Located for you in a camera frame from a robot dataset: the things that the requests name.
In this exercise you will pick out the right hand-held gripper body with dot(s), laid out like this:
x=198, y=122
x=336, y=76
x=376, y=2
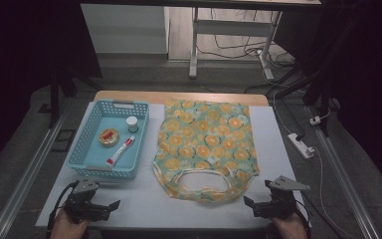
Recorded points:
x=278, y=202

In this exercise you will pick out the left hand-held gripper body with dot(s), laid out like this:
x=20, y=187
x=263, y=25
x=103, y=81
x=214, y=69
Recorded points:
x=83, y=207

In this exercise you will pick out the white and red tube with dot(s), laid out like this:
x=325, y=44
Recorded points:
x=121, y=151

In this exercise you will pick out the light blue plastic basket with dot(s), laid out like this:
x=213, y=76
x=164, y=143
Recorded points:
x=79, y=149

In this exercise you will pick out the round gold tin red label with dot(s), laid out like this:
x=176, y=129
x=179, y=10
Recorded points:
x=108, y=137

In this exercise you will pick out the orange slice print cloth bag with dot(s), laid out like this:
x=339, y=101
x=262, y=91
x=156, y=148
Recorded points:
x=205, y=139

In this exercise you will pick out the small white-capped bottle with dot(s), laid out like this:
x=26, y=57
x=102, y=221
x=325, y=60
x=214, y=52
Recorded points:
x=132, y=124

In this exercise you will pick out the person's left hand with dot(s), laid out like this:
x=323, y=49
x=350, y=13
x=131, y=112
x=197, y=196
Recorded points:
x=68, y=229

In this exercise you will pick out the person's right hand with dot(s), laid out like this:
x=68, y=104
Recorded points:
x=290, y=227

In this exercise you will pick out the white table mat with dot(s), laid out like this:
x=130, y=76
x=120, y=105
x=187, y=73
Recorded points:
x=165, y=209

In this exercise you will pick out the white power strip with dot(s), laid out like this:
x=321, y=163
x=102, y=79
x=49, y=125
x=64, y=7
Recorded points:
x=301, y=145

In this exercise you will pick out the black floor plate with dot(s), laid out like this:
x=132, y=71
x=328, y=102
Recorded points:
x=63, y=141

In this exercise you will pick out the small white adapter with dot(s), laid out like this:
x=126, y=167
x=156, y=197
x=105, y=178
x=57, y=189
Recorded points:
x=315, y=120

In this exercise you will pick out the black stand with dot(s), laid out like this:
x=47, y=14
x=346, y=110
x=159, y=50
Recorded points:
x=55, y=99
x=321, y=96

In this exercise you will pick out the white cabinet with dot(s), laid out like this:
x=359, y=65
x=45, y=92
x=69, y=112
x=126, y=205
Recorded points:
x=126, y=30

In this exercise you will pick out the metal floor rail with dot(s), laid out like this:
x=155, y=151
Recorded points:
x=30, y=169
x=341, y=172

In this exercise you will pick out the white metal desk frame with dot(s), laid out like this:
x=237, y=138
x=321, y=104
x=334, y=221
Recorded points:
x=232, y=28

